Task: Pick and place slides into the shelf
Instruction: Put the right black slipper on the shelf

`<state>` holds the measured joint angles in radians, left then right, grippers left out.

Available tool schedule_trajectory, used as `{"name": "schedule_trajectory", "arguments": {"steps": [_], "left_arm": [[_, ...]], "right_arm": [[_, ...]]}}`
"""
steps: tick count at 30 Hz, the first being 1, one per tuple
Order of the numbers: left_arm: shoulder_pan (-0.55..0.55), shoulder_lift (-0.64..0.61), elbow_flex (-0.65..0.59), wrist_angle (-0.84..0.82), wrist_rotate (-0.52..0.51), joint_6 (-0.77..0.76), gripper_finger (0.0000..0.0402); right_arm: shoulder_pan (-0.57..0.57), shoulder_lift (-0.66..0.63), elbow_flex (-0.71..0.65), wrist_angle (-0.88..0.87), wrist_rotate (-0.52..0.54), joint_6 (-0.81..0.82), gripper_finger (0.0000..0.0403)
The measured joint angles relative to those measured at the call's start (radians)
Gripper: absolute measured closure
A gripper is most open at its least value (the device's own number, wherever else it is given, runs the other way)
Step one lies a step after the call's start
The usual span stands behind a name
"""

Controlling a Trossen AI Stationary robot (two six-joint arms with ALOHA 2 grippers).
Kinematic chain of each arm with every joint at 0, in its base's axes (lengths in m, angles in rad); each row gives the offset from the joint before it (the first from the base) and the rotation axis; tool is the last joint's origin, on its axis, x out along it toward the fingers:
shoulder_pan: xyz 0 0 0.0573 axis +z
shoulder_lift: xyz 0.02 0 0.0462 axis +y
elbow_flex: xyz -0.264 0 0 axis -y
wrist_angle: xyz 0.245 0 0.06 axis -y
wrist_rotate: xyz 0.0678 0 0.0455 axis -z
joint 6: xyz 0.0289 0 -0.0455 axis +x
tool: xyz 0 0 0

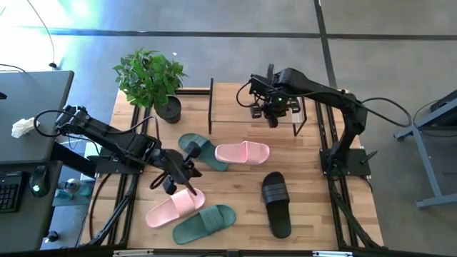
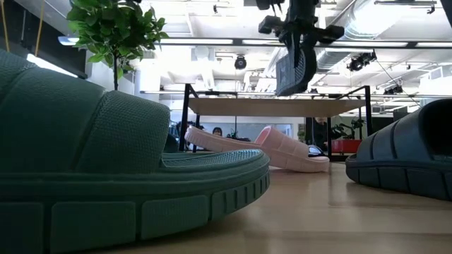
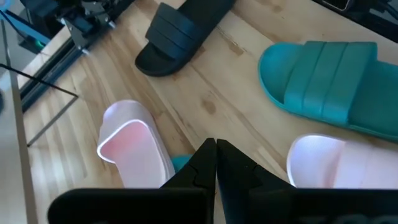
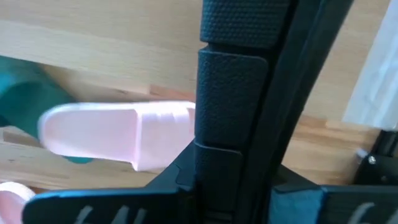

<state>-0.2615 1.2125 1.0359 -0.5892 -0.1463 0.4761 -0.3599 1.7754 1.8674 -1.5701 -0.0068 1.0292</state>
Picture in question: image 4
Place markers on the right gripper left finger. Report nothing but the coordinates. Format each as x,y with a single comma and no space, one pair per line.
180,168

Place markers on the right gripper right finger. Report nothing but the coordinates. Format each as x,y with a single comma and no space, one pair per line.
295,202

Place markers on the black slide sandal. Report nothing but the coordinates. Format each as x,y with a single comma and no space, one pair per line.
230,93

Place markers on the pink slide sandal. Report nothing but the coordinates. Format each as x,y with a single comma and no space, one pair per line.
11,202
93,130

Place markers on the green slide sandal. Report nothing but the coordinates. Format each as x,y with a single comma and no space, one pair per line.
25,99

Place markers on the white plastic sheet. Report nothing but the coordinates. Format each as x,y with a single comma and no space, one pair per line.
376,77

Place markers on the black metal mount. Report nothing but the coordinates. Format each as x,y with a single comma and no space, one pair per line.
379,168

